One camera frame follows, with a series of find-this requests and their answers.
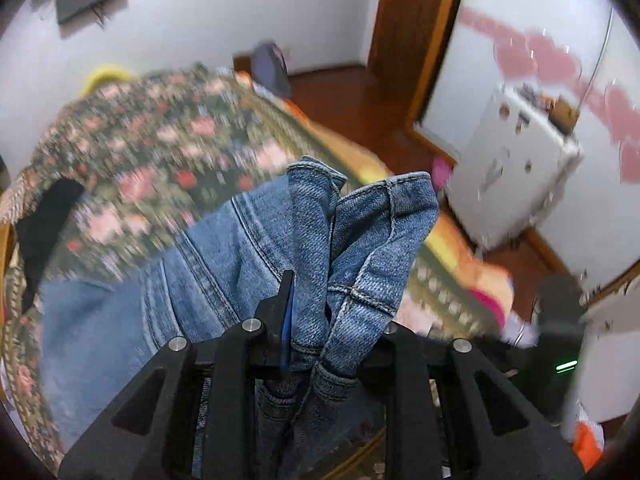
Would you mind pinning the white speckled panel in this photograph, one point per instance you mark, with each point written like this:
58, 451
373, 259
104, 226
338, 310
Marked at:
610, 360

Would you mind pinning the blue denim pants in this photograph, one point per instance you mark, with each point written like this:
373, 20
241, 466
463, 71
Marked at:
225, 260

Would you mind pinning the orange garment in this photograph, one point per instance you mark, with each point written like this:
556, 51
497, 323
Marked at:
586, 445

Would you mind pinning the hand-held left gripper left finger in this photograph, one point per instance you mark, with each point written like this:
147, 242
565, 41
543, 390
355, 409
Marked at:
286, 330

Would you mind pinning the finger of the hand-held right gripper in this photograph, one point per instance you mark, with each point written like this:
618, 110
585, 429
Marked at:
510, 346

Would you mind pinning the brown item on fridge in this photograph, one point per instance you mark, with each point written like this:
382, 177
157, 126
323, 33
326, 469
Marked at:
562, 115

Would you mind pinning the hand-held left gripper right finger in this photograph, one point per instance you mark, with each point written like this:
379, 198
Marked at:
405, 365

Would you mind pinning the black cloth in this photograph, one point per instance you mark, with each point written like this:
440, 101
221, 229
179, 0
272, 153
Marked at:
45, 240

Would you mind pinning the white bedside cabinet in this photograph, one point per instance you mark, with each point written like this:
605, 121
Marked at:
510, 175

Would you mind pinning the magenta cloth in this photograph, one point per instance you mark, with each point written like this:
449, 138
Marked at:
492, 305

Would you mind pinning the floral bedspread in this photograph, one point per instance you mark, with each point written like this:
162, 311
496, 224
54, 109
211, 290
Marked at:
150, 135

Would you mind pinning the pink floor item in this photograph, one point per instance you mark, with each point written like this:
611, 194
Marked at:
441, 172

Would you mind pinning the purple backpack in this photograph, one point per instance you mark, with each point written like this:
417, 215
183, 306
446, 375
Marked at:
272, 67

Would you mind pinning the wooden door frame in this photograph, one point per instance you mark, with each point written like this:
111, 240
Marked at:
410, 40

